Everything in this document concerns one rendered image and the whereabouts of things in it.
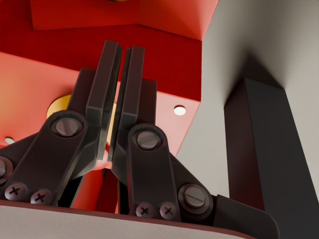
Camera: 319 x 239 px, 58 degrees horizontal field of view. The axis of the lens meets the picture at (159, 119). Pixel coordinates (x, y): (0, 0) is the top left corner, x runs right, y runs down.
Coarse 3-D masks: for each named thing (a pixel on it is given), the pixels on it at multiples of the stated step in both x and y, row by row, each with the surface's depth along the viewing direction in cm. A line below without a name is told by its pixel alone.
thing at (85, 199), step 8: (0, 0) 45; (104, 168) 160; (88, 176) 122; (96, 176) 140; (104, 176) 164; (88, 184) 125; (96, 184) 142; (80, 192) 112; (88, 192) 127; (96, 192) 145; (80, 200) 114; (88, 200) 129; (96, 200) 148; (80, 208) 116; (88, 208) 132
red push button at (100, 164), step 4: (108, 144) 20; (108, 148) 20; (104, 152) 20; (104, 156) 20; (100, 160) 20; (104, 160) 20; (100, 164) 21; (104, 164) 21; (108, 164) 21; (96, 168) 21; (100, 168) 21
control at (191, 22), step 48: (48, 0) 19; (96, 0) 21; (144, 0) 22; (192, 0) 22; (0, 48) 18; (48, 48) 19; (96, 48) 20; (192, 48) 23; (0, 96) 21; (48, 96) 20; (192, 96) 19; (0, 144) 25
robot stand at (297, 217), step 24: (240, 96) 109; (264, 96) 106; (240, 120) 103; (264, 120) 97; (288, 120) 101; (240, 144) 97; (264, 144) 89; (288, 144) 92; (240, 168) 92; (264, 168) 82; (288, 168) 85; (240, 192) 88; (264, 192) 77; (288, 192) 79; (312, 192) 82; (288, 216) 74; (312, 216) 76
